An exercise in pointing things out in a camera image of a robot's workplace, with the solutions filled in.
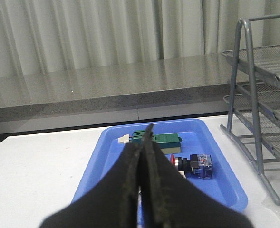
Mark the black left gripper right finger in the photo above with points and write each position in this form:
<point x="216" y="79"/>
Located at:
<point x="170" y="201"/>

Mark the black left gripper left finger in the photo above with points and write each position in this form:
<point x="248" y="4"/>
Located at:
<point x="112" y="203"/>

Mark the red emergency stop button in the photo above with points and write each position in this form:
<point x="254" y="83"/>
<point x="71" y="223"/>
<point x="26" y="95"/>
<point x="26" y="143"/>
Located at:
<point x="199" y="165"/>

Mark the silver mesh tray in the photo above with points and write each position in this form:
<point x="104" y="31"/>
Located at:
<point x="267" y="64"/>
<point x="270" y="136"/>
<point x="240" y="105"/>

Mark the white electrical block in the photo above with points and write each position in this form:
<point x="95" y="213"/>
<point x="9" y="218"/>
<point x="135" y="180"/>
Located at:
<point x="182" y="173"/>

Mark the green terminal block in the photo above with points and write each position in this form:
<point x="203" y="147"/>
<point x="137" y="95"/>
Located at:
<point x="169" y="142"/>

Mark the blue plastic tray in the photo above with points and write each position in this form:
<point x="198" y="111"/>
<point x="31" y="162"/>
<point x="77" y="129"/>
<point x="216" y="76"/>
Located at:
<point x="196" y="139"/>

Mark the grey stone counter ledge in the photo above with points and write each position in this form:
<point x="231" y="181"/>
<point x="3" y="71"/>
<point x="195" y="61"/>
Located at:
<point x="201" y="78"/>

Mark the white pleated curtain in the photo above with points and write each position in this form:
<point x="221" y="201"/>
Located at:
<point x="42" y="36"/>

